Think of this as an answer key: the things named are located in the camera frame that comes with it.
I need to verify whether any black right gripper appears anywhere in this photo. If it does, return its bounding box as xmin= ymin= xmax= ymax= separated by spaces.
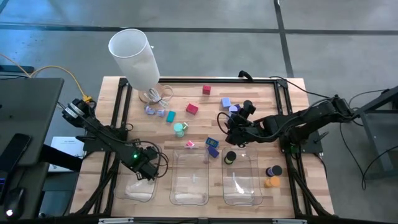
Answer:
xmin=224 ymin=99 xmax=259 ymax=147

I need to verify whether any lime sand timer black cap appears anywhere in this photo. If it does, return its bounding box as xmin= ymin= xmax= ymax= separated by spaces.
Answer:
xmin=224 ymin=151 xmax=237 ymax=165

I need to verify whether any dark blue digital clock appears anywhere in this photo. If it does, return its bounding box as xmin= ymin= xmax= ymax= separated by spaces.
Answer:
xmin=207 ymin=145 xmax=220 ymax=159

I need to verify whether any red rectangular box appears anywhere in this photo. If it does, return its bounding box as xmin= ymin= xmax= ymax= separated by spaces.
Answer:
xmin=185 ymin=103 xmax=200 ymax=116

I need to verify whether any green sand timer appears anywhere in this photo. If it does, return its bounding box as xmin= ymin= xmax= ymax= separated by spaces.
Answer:
xmin=173 ymin=123 xmax=185 ymax=138

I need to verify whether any clear plastic bin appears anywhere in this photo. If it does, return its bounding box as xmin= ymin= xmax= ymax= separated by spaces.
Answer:
xmin=169 ymin=148 xmax=210 ymax=206
xmin=221 ymin=146 xmax=264 ymax=207
xmin=113 ymin=142 xmax=159 ymax=203

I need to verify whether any purple sand timer black cap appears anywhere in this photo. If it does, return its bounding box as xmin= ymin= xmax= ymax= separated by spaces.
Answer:
xmin=266 ymin=165 xmax=284 ymax=177

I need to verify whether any orange sand timer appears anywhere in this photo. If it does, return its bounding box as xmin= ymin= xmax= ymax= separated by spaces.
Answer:
xmin=264 ymin=176 xmax=281 ymax=189

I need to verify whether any white paper sheet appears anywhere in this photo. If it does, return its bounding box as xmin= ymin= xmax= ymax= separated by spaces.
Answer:
xmin=48 ymin=136 xmax=86 ymax=172

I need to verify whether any black desk support bar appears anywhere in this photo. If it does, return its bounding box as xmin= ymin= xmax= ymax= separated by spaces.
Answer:
xmin=40 ymin=144 xmax=83 ymax=172

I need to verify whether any dark grey desk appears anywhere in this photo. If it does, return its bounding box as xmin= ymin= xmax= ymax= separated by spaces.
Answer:
xmin=0 ymin=77 xmax=65 ymax=220

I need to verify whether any black smartphone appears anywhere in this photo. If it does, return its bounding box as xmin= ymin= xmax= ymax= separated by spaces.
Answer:
xmin=0 ymin=133 xmax=32 ymax=174

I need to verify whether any black computer mouse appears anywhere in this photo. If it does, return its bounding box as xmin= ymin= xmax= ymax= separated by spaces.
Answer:
xmin=2 ymin=186 xmax=26 ymax=220

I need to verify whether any grey metal stand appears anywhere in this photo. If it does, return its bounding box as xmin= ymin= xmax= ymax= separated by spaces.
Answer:
xmin=343 ymin=85 xmax=398 ymax=181

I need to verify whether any black flat floor bar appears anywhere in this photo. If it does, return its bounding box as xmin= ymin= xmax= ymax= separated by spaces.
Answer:
xmin=0 ymin=64 xmax=35 ymax=74

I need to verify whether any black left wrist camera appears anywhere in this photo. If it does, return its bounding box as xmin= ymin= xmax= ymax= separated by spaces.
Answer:
xmin=144 ymin=145 xmax=160 ymax=157

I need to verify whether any black cable loop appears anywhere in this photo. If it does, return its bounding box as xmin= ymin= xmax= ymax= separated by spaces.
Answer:
xmin=238 ymin=70 xmax=254 ymax=82

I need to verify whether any black aluminium table frame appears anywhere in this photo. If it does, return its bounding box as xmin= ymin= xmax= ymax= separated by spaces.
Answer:
xmin=70 ymin=77 xmax=336 ymax=218

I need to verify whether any grey metal bracket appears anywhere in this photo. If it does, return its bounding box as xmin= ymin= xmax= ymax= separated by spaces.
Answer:
xmin=272 ymin=218 xmax=308 ymax=224
xmin=98 ymin=217 xmax=134 ymax=224

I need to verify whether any black floor cable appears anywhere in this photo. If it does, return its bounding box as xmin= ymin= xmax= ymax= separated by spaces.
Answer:
xmin=338 ymin=90 xmax=398 ymax=190

